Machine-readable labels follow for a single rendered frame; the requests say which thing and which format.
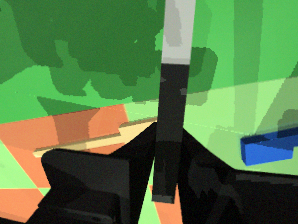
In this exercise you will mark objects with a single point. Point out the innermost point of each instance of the blue flat bar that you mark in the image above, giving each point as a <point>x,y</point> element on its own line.
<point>269,147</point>

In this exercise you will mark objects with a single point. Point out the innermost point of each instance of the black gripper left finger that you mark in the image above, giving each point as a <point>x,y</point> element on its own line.
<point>125,171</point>

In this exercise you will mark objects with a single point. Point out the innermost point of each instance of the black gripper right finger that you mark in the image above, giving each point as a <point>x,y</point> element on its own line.
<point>206,183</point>

